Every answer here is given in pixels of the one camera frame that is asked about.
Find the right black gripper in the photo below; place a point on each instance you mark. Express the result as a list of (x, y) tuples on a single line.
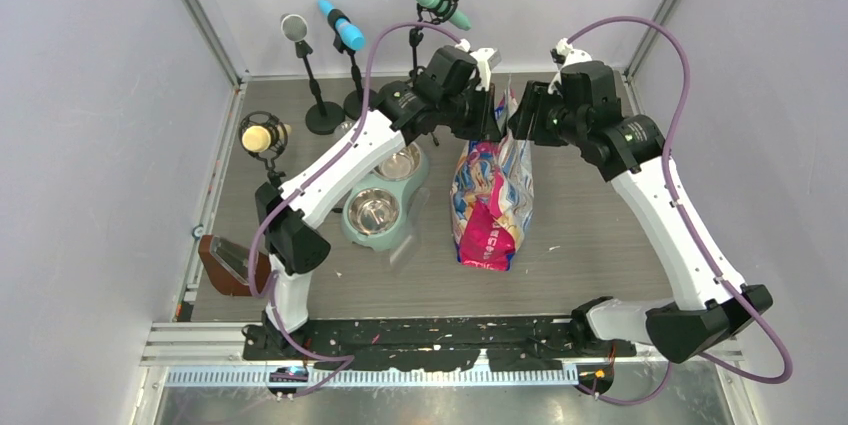
[(527, 124)]

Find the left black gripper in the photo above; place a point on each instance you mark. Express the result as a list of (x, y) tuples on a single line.
[(485, 106)]

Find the colourful cat food bag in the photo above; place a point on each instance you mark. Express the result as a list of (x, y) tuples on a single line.
[(492, 199)]

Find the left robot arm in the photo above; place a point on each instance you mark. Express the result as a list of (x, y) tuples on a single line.
[(454, 91)]

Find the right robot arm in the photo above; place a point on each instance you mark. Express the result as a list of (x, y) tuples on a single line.
[(710, 301)]

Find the green double pet bowl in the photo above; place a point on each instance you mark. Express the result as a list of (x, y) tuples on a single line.
[(375, 210)]

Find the green microphone on tripod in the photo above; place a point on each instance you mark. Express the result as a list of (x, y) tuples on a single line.
[(438, 12)]

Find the clear plastic scoop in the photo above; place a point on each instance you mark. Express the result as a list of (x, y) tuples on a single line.
[(410, 236)]

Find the silver round microphone stand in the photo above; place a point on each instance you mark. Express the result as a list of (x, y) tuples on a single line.
[(323, 117)]

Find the blue microphone on stand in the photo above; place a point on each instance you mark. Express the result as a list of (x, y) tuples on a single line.
[(348, 40)]

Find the yellow microphone on tripod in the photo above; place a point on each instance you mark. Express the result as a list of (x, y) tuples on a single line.
[(264, 137)]

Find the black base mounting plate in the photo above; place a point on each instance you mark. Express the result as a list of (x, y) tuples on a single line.
[(508, 343)]

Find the brown metronome box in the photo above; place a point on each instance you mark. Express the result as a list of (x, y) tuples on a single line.
[(225, 264)]

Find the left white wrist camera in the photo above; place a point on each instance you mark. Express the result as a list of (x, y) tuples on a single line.
[(486, 58)]

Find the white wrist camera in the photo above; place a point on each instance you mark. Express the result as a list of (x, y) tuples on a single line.
[(565, 54), (486, 58)]

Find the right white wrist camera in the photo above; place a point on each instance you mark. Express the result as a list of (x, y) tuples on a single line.
[(565, 54)]

